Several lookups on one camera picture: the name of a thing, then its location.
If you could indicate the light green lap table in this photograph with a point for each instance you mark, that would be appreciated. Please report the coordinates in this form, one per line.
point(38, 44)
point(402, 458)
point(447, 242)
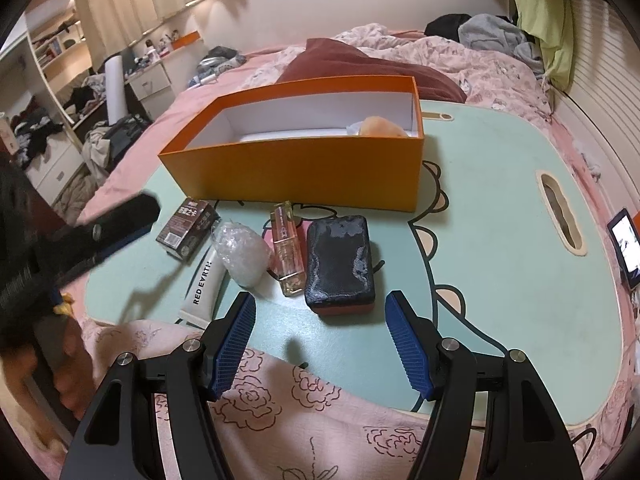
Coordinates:
point(450, 55)

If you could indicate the white cosmetic tube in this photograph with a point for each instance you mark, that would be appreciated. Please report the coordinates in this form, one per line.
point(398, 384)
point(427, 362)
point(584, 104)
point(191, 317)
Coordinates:
point(200, 295)

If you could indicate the brown card box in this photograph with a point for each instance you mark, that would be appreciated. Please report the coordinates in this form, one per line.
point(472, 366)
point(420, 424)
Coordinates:
point(187, 227)

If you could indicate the grey hoodie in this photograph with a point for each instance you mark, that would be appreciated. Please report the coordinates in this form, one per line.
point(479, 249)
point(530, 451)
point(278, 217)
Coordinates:
point(495, 32)

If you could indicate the white paper roll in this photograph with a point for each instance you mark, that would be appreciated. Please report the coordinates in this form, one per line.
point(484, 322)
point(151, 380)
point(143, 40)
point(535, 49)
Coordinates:
point(115, 90)

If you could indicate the row of small bottles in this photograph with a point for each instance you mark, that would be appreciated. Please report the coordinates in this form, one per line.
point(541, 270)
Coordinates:
point(160, 42)

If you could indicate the orange cardboard box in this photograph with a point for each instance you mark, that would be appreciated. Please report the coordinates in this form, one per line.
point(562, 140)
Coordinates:
point(300, 175)

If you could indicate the black glittery pouch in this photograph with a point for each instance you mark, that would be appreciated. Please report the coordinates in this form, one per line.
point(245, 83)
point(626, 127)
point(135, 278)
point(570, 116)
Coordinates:
point(340, 260)

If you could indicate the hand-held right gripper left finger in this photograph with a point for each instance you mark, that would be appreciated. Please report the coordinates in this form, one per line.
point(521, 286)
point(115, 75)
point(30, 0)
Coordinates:
point(235, 340)

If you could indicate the dark clothes heap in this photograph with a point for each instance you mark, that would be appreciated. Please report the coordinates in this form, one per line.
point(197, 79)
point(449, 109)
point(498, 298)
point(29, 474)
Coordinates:
point(35, 135)

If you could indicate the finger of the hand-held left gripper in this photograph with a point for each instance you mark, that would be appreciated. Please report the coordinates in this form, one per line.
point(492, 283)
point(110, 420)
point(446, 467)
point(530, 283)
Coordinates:
point(125, 215)

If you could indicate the crumpled white cloth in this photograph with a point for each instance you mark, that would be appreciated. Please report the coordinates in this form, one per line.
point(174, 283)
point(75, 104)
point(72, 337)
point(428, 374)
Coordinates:
point(97, 150)

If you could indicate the tan plush toy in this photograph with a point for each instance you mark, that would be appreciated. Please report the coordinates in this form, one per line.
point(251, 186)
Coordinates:
point(382, 127)

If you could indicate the white shelving unit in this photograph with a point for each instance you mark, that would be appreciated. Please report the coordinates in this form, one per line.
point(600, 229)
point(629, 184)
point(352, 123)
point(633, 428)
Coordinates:
point(45, 80)

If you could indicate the smartphone with lit screen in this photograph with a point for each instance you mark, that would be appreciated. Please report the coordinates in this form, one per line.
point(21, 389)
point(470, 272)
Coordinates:
point(627, 245)

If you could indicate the clear plastic wrap ball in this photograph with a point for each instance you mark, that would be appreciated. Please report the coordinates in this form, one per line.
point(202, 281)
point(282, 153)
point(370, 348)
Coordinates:
point(242, 255)

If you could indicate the yellow-green garment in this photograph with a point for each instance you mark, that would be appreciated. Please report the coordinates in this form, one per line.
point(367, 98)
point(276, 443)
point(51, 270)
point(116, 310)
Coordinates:
point(545, 25)

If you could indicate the black garment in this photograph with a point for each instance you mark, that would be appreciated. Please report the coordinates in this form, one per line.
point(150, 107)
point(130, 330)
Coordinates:
point(450, 25)

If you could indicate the maroon pillow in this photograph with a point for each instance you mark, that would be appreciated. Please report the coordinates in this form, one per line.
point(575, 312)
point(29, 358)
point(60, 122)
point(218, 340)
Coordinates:
point(350, 65)

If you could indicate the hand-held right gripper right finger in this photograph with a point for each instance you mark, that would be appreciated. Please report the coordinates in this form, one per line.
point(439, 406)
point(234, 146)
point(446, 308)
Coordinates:
point(405, 345)

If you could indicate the white drawer cabinet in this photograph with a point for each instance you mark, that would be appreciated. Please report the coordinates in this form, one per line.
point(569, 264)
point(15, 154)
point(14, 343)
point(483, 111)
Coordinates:
point(150, 82)

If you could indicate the grey and blue clothes pile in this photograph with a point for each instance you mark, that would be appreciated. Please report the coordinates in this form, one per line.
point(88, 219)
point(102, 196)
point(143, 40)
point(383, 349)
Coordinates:
point(220, 60)

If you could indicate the small orange box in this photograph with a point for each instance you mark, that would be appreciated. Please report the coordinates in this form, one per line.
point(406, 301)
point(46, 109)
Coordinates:
point(187, 40)

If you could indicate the person's left hand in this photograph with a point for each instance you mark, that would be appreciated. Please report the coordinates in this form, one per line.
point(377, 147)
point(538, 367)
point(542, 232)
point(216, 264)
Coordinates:
point(75, 360)

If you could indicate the black bag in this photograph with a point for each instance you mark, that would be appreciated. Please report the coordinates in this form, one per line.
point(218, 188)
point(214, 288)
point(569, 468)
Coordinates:
point(125, 135)

